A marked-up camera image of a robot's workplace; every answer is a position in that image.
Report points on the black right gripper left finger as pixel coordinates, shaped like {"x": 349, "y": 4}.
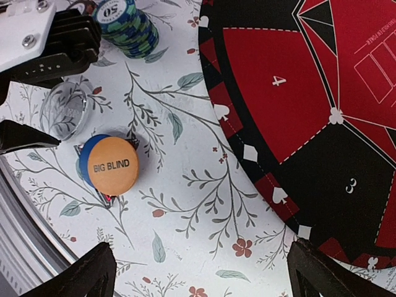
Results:
{"x": 93, "y": 274}

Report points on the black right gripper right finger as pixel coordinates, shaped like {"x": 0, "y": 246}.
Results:
{"x": 312, "y": 273}

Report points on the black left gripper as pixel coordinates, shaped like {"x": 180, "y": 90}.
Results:
{"x": 72, "y": 46}

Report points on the blue small blind button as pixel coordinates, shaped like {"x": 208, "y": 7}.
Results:
{"x": 84, "y": 155}

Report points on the orange big blind button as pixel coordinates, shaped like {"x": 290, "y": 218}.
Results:
{"x": 113, "y": 166}

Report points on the blue green 50 chip stack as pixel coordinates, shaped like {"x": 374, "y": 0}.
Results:
{"x": 126, "y": 27}

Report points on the clear acrylic round disc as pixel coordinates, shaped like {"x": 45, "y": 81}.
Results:
{"x": 64, "y": 111}

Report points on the black triangular dealer plate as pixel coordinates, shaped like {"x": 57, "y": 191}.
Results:
{"x": 106, "y": 200}

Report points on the round red black poker mat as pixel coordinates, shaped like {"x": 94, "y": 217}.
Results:
{"x": 305, "y": 94}

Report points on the front aluminium rail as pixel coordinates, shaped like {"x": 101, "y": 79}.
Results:
{"x": 31, "y": 252}

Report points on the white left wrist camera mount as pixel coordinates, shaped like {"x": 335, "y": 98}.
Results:
{"x": 25, "y": 27}

